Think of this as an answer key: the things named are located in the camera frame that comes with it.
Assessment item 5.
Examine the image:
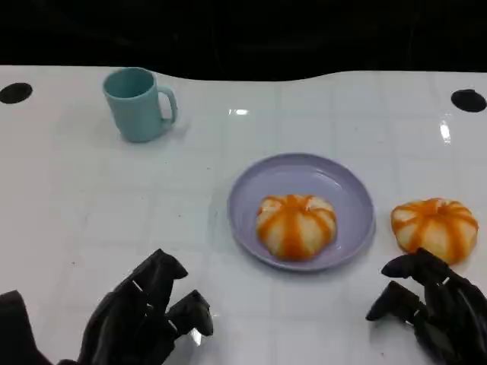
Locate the orange and white bread roll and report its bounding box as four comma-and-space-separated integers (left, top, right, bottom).
255, 194, 339, 262
390, 197, 479, 266

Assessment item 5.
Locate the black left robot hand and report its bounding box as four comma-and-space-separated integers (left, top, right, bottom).
0, 249, 215, 365

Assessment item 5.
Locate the lilac plate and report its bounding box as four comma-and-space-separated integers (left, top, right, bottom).
227, 152, 377, 273

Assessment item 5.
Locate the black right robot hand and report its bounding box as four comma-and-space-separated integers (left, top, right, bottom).
365, 246, 487, 365

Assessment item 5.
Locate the pale green mug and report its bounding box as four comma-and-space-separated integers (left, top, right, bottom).
102, 67, 179, 144

